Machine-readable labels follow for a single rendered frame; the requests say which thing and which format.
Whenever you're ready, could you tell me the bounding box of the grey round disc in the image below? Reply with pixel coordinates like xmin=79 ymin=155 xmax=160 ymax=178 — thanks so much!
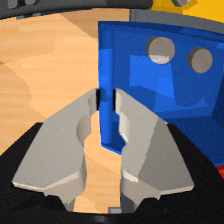
xmin=187 ymin=47 xmax=213 ymax=73
xmin=145 ymin=36 xmax=175 ymax=64

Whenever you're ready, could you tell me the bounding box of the red open bin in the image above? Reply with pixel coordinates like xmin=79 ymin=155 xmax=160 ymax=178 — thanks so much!
xmin=216 ymin=165 xmax=224 ymax=179

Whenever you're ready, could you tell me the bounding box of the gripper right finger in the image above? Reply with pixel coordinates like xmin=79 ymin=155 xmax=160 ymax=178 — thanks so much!
xmin=113 ymin=88 xmax=224 ymax=224

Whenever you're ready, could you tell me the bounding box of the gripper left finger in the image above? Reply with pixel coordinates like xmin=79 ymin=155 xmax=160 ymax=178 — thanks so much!
xmin=0 ymin=88 xmax=100 ymax=216

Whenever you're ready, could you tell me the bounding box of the blue bin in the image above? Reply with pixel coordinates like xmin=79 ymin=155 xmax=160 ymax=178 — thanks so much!
xmin=98 ymin=21 xmax=224 ymax=166

